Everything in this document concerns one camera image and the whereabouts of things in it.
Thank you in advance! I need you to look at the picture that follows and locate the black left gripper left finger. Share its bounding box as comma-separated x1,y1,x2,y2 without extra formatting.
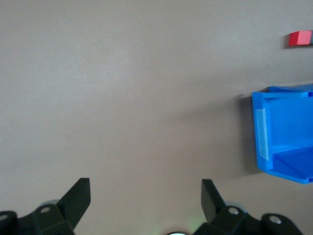
0,177,91,235

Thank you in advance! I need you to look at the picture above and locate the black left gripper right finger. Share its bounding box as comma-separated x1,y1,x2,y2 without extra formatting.
193,179,304,235

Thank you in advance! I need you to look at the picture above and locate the red cube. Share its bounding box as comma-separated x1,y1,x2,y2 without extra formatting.
288,30,313,47

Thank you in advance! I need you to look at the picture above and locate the blue plastic storage bin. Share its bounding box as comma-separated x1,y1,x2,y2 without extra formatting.
251,83,313,185

